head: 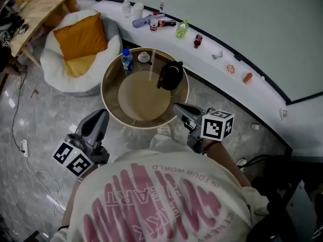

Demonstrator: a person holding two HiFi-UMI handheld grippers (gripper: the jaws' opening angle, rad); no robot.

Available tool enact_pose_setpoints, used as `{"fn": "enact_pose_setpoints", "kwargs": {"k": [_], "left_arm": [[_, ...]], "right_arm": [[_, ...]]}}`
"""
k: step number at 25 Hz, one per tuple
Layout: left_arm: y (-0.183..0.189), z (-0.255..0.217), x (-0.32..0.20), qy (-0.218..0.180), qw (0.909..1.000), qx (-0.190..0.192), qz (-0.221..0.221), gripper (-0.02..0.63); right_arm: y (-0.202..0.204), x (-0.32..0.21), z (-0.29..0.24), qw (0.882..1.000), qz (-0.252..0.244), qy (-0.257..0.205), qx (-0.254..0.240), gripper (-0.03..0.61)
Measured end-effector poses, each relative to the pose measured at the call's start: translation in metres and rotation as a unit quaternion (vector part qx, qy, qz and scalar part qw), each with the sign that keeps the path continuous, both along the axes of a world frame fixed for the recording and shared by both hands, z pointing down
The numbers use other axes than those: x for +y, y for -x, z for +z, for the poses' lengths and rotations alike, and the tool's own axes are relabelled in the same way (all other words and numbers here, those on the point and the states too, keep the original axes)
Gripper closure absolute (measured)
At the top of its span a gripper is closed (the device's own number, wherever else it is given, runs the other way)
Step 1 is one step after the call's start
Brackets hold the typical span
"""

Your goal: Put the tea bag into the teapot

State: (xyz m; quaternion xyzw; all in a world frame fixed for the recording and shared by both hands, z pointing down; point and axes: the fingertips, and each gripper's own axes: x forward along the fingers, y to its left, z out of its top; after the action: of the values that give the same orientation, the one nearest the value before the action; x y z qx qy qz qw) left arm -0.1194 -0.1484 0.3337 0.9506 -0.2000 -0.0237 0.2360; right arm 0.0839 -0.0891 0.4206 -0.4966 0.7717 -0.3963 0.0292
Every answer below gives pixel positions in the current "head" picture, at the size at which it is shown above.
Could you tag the person's cream trouser leg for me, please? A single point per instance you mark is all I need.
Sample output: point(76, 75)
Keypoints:
point(161, 142)

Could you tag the dark brown teapot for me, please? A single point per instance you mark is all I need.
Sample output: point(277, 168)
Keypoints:
point(171, 75)

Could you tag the white bean bag chair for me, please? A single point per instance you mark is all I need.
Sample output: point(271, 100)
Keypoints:
point(80, 83)

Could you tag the small white floor block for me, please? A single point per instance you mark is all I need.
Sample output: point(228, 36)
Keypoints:
point(256, 126)

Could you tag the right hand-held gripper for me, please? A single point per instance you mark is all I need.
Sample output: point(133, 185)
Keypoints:
point(214, 126)

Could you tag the yellow cushion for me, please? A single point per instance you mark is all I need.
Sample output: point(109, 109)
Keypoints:
point(78, 65)

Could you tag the white power strip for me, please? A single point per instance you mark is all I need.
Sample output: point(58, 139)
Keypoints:
point(24, 148)

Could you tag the small white wall fixture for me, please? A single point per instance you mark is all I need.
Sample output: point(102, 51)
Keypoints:
point(283, 114)

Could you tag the person's right forearm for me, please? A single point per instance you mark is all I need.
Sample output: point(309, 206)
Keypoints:
point(227, 162)

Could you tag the dish with sausage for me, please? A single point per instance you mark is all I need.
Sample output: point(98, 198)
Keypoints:
point(247, 77)

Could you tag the blue-capped water bottle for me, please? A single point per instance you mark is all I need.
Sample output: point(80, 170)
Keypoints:
point(127, 60)

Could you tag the orange cushion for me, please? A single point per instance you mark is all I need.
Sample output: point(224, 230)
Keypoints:
point(82, 38)

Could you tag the black equipment pile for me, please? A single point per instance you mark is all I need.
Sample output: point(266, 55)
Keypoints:
point(8, 26)

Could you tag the dish with red snack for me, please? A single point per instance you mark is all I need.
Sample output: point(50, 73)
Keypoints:
point(230, 68)

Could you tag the clear plastic bottle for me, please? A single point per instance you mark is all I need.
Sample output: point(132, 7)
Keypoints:
point(126, 9)

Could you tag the crumpled silver wrapper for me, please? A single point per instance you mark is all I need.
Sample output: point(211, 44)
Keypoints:
point(217, 55)

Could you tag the white tea bag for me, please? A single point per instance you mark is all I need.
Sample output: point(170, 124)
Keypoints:
point(144, 55)

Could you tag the small cola bottle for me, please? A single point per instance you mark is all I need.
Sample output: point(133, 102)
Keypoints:
point(197, 41)

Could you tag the white perforated shoe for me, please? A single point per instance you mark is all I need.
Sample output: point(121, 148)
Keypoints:
point(164, 129)

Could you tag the black wrist band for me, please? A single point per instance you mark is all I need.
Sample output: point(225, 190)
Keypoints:
point(63, 227)

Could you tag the green drink bottle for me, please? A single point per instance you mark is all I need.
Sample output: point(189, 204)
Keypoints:
point(182, 30)

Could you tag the purple folding umbrella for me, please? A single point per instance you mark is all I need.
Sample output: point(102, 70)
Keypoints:
point(143, 21)

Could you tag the red wrist band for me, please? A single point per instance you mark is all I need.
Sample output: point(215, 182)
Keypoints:
point(210, 146)

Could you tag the red floor scrap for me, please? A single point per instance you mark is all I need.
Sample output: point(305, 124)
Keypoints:
point(34, 93)

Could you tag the black equipment stand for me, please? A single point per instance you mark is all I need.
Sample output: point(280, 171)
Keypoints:
point(285, 198)

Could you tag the person's cream pink-print shirt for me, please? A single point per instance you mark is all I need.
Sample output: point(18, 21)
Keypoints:
point(164, 198)

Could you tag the round glass-topped side table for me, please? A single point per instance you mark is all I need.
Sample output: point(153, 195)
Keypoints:
point(141, 97)

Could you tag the red-label white-lid can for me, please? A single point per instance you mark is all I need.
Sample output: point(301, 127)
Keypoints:
point(153, 25)

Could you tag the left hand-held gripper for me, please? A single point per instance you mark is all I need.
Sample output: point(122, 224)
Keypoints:
point(75, 160)

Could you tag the person's left forearm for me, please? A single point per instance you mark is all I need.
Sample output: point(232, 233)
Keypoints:
point(72, 200)

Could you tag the light wooden desk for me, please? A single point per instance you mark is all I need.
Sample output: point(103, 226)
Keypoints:
point(38, 14)

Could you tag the large cola bottle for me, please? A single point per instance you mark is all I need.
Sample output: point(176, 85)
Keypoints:
point(166, 23)

